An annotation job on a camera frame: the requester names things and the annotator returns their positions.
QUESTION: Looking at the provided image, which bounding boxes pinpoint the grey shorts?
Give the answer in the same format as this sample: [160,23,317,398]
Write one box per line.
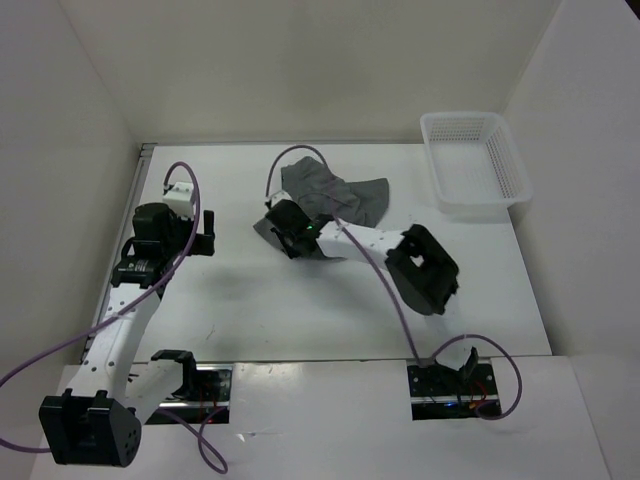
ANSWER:
[280,156,390,228]

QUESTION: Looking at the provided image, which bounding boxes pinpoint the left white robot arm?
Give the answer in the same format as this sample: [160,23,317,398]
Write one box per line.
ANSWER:
[39,201,215,467]

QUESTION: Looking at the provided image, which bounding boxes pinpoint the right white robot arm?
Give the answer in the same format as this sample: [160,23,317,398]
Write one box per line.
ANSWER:
[265,198,459,364]

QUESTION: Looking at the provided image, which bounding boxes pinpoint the white plastic basket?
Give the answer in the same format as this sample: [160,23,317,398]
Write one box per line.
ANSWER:
[420,111,533,218]

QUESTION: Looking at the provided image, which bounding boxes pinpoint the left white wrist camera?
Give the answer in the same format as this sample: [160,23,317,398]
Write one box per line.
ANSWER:
[162,182,195,220]

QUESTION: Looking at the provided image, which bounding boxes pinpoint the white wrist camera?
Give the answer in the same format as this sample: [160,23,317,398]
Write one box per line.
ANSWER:
[264,190,291,209]
[162,182,195,220]

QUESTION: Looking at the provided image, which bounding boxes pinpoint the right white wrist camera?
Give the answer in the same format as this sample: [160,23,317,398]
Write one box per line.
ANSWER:
[264,190,291,209]

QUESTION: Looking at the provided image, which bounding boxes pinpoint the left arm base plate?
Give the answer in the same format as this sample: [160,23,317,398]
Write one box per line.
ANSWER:
[147,363,233,426]

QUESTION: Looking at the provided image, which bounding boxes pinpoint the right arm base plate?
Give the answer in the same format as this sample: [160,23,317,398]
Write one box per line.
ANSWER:
[407,361,502,421]

